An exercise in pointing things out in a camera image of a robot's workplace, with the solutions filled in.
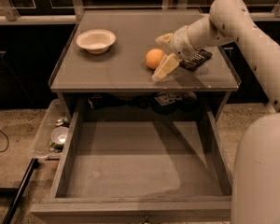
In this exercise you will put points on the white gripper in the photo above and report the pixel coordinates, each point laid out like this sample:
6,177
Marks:
179,44

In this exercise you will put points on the orange fruit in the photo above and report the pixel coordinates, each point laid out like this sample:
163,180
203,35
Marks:
153,58

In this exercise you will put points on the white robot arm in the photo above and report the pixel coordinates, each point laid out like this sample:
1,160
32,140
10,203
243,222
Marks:
255,197

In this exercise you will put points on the grey cabinet counter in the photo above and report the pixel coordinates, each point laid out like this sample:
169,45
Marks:
123,68

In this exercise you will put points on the grey open drawer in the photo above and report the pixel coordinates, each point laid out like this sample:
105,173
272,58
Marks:
132,165

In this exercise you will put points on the black snack packet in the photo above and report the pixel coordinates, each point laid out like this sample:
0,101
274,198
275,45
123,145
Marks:
195,61

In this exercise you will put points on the white paper bowl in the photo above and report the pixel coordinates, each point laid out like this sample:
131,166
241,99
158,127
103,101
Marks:
96,41

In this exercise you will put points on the small silver bowl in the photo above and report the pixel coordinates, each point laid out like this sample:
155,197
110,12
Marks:
59,135

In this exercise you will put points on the clear plastic bin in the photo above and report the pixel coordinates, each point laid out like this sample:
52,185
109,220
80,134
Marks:
44,148

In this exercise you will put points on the metal window railing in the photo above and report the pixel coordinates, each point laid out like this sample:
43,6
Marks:
84,3

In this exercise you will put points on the black bar on floor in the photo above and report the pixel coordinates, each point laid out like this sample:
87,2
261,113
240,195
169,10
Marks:
18,192

